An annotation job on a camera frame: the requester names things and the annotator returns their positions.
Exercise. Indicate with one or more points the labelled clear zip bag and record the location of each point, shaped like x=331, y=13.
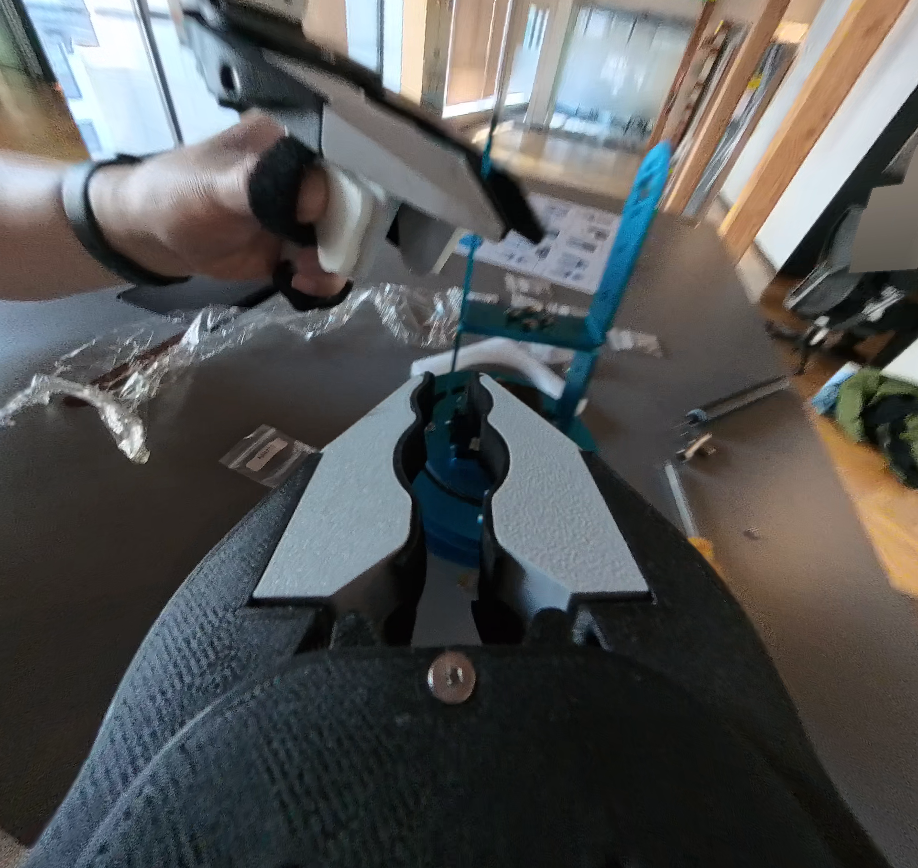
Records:
x=269, y=456

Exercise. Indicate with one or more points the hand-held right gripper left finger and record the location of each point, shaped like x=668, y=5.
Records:
x=337, y=524

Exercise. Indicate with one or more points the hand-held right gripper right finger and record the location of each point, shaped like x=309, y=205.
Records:
x=566, y=524

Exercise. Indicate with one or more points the person's left forearm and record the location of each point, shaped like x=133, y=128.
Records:
x=36, y=230

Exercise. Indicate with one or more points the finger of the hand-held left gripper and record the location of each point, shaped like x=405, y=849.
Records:
x=401, y=158
x=423, y=241

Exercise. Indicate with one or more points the black wristband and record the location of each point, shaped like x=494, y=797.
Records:
x=75, y=215

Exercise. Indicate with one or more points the wooden pillar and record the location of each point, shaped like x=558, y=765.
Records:
x=724, y=94
x=810, y=115

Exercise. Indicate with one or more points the grey office chair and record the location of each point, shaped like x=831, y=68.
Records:
x=839, y=294

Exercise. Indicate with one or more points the clear plastic wrap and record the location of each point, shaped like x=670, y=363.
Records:
x=344, y=316

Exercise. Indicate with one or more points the small printed instruction sheet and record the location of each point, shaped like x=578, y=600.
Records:
x=513, y=255

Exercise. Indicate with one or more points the white foam packing piece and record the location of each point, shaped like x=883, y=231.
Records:
x=545, y=380

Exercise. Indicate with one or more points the green jacket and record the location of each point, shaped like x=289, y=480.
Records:
x=875, y=409

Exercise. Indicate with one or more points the person's left hand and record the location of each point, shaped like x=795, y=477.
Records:
x=179, y=201

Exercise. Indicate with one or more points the large printed instruction sheet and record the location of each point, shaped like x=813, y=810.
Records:
x=581, y=244

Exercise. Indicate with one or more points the dark grey desk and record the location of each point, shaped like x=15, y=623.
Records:
x=143, y=560

